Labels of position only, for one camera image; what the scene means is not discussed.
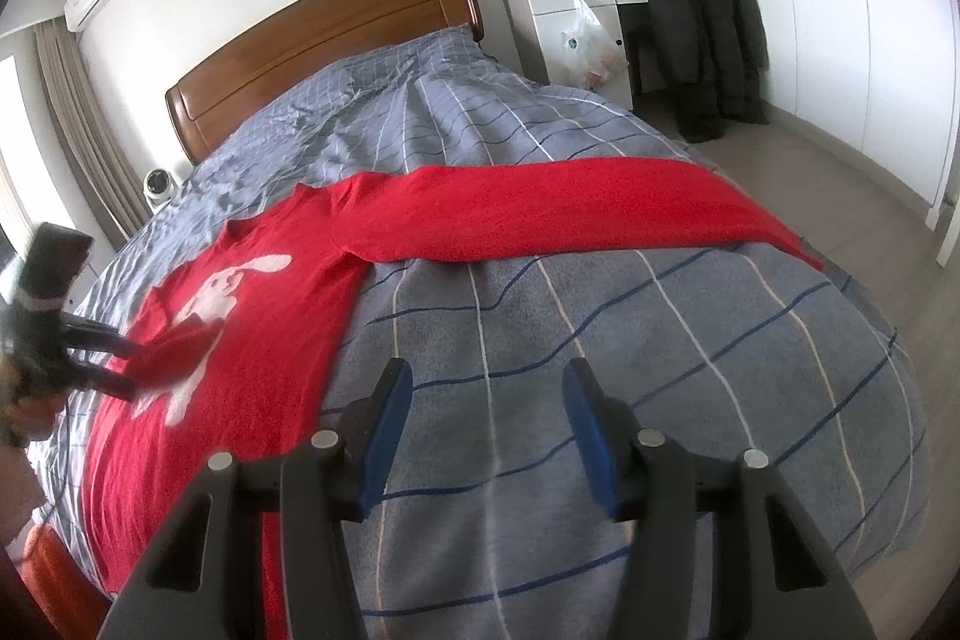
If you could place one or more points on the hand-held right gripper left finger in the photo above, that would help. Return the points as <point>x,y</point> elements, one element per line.
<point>382,430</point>

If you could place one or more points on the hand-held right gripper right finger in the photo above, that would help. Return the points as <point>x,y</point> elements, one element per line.
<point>592,430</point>

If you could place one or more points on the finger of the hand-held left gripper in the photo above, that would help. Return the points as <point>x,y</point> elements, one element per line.
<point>97,379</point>
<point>105,338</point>

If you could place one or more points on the red sweater with white rabbit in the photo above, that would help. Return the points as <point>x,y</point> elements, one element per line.
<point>262,325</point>

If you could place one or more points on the person's left forearm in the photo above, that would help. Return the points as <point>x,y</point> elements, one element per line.
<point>19,490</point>

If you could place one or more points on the person's left hand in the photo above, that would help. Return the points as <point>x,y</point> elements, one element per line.
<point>34,419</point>

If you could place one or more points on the grey plaid duvet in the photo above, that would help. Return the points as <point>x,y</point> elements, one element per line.
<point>600,310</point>

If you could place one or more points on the beige curtain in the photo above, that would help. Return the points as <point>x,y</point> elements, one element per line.
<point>82,138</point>

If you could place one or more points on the white round fan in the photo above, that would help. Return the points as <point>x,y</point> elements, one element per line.
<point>161,188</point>

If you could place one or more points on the wooden headboard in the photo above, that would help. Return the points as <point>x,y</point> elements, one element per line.
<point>300,33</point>

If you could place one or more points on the white plastic bag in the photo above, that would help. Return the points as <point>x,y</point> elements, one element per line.
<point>589,48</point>

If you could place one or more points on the dark green coat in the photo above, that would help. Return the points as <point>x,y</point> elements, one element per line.
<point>750,48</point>

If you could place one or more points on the white bedside cabinet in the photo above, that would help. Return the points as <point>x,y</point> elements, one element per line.
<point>547,10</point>

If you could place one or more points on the white wardrobe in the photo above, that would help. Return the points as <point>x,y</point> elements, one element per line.
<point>825,10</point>

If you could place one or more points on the wooden bed frame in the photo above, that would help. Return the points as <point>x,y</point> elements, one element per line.
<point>52,572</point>

